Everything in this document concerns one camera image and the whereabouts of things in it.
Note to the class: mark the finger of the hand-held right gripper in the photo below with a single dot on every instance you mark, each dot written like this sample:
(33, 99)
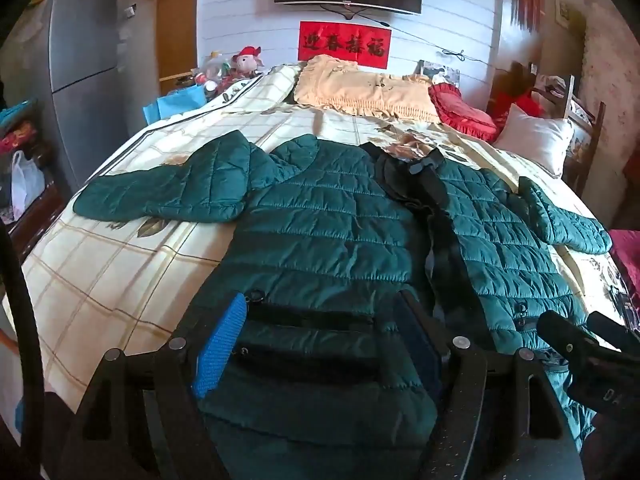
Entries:
(567, 337)
(612, 335)

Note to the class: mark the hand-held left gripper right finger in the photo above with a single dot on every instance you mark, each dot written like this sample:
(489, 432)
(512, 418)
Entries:
(417, 340)

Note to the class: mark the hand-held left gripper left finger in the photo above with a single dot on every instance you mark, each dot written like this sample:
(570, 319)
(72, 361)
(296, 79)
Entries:
(220, 350)

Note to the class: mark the green quilted jacket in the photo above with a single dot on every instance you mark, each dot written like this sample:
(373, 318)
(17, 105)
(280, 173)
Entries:
(325, 220)

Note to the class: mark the dark red cloth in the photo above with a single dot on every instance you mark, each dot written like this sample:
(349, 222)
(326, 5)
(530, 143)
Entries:
(627, 260)

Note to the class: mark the wooden chair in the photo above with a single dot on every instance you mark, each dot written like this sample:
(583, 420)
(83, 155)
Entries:
(595, 135)

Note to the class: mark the white pillow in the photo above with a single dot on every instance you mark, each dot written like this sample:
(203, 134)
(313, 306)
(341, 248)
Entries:
(535, 137)

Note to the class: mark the red heart-shaped pillow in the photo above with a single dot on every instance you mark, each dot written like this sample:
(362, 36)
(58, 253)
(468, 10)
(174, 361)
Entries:
(460, 110)

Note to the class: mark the red garment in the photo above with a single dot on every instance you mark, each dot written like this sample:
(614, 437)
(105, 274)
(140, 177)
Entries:
(525, 107)

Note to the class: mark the blue paper bag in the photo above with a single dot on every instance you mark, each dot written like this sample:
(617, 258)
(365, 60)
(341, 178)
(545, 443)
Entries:
(175, 102)

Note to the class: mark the white plastic bag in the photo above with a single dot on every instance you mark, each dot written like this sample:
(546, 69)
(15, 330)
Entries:
(25, 185)

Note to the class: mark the yellow fringed pillow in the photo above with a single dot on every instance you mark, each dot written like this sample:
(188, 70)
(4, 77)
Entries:
(350, 90)

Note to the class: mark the framed photo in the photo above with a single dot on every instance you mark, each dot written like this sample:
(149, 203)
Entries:
(440, 72)

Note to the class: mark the clear plastic packet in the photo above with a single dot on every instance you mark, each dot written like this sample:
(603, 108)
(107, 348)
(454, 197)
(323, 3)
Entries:
(212, 72)

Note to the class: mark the plush toy with red hat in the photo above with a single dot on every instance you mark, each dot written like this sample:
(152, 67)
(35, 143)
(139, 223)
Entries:
(247, 62)

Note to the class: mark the brown wooden door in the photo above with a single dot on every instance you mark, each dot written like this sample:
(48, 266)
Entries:
(175, 35)

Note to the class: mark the grey refrigerator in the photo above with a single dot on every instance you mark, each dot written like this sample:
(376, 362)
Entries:
(85, 60)

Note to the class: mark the red wall banner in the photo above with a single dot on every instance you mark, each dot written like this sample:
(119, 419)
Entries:
(345, 45)

